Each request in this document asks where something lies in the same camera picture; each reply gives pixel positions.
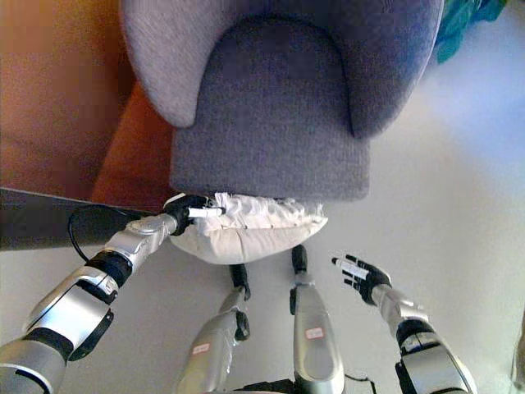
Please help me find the brown wooden side table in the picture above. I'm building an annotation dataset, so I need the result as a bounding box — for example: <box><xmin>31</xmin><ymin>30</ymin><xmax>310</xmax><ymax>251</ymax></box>
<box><xmin>0</xmin><ymin>0</ymin><xmax>181</xmax><ymax>251</ymax></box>

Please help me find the cream tasselled pillow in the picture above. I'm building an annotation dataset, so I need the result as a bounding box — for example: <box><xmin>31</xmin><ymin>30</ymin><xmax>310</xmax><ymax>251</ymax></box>
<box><xmin>168</xmin><ymin>191</ymin><xmax>329</xmax><ymax>263</ymax></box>

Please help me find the silver robot leg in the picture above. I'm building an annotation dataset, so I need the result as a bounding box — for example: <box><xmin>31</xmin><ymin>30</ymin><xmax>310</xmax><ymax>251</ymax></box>
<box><xmin>176</xmin><ymin>263</ymin><xmax>251</xmax><ymax>394</ymax></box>
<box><xmin>289</xmin><ymin>244</ymin><xmax>346</xmax><ymax>394</ymax></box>

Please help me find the silver left robot leg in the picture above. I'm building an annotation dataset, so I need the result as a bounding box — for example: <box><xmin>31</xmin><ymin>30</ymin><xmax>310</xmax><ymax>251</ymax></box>
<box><xmin>176</xmin><ymin>263</ymin><xmax>251</xmax><ymax>394</ymax></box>

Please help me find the grey fabric armchair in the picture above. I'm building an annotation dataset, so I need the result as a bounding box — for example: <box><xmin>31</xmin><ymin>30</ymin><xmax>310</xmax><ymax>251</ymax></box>
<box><xmin>121</xmin><ymin>0</ymin><xmax>445</xmax><ymax>203</ymax></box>

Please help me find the silver right robot leg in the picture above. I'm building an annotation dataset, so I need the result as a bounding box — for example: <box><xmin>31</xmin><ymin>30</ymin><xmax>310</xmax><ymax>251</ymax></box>
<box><xmin>289</xmin><ymin>244</ymin><xmax>346</xmax><ymax>394</ymax></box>

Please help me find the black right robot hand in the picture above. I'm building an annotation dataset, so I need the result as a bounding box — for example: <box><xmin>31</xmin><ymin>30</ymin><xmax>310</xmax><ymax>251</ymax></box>
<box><xmin>331</xmin><ymin>254</ymin><xmax>393</xmax><ymax>306</ymax></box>

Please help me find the black robot foot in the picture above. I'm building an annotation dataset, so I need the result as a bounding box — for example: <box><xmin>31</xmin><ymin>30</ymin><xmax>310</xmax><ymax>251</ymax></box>
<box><xmin>290</xmin><ymin>244</ymin><xmax>308</xmax><ymax>275</ymax></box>

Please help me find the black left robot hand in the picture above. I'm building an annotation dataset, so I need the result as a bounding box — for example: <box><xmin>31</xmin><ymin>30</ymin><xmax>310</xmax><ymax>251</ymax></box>
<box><xmin>162</xmin><ymin>194</ymin><xmax>226</xmax><ymax>237</ymax></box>

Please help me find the green potted plant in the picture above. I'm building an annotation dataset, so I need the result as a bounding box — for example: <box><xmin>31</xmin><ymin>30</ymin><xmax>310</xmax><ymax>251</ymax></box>
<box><xmin>434</xmin><ymin>0</ymin><xmax>509</xmax><ymax>65</ymax></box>

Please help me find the blue black wrist cable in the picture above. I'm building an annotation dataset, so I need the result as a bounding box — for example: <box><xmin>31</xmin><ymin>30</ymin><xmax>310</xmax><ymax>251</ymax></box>
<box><xmin>67</xmin><ymin>204</ymin><xmax>165</xmax><ymax>262</ymax></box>

